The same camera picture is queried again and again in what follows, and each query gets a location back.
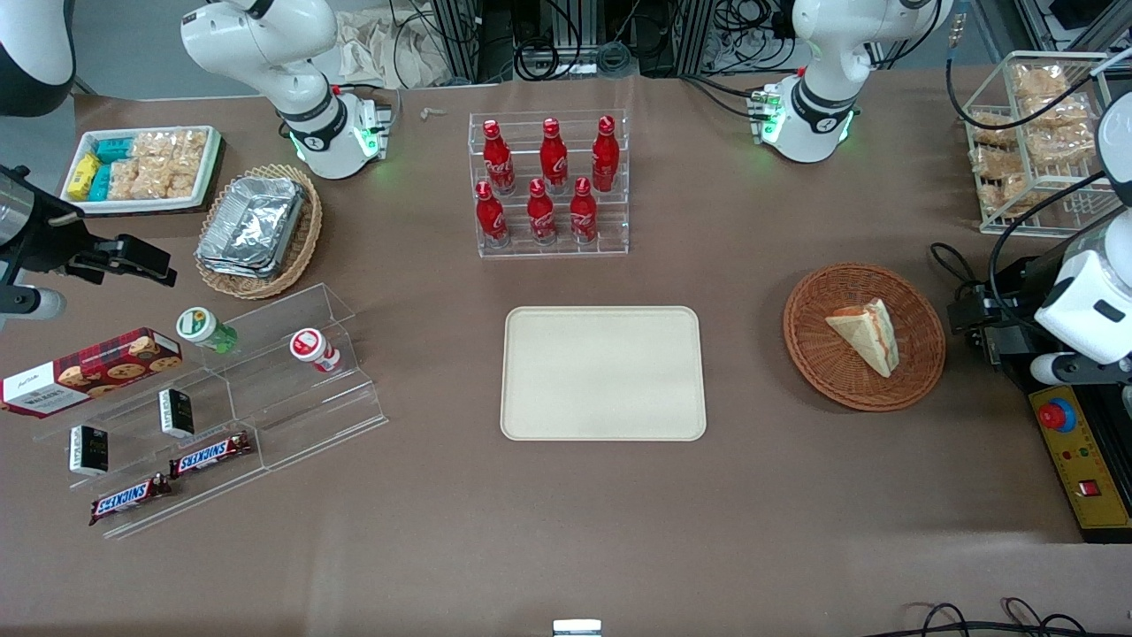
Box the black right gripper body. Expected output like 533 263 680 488
0 190 122 286

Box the triangular sandwich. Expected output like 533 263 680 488
824 297 901 380

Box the white rectangular snack tray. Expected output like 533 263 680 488
59 125 223 217

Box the light oval wicker basket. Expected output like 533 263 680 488
194 163 325 301

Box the brown round wicker basket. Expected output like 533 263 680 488
783 263 947 413

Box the beige plastic tray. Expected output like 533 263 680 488
500 305 708 442

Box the clear bag of rice snacks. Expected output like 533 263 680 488
131 130 177 163
172 128 210 176
134 158 175 201
107 158 142 202

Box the yellow snack pack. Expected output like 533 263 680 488
65 152 101 201

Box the green lid drink bottle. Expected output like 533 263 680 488
174 306 239 356

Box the black machine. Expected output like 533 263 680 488
947 232 1132 395

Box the red tartan cookie box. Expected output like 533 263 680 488
0 326 185 419

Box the aluminium foil container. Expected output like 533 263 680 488
198 174 307 268

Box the small black box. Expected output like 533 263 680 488
157 387 196 440
68 424 111 478

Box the yellow emergency stop box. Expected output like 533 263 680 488
1027 384 1132 544

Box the red lid drink bottle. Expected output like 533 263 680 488
288 327 342 376

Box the Snickers chocolate bar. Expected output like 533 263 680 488
167 430 254 480
88 472 174 528

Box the clear acrylic step display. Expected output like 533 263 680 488
30 282 391 541

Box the crumpled beige cloth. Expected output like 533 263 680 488
334 7 454 90

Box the red cola bottle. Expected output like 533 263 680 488
539 117 570 195
482 119 516 196
569 176 600 246
474 180 510 249
591 115 620 194
526 178 559 247

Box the clear acrylic bottle rack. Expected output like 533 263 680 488
467 108 631 259

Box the white wire rack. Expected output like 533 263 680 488
960 50 1132 238

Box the black looped table cable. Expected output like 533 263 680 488
928 241 984 307

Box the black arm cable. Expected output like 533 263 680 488
943 22 1132 306

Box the black floor cable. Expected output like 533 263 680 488
884 596 1132 637

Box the aluminium frame rack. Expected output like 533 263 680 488
429 0 797 86

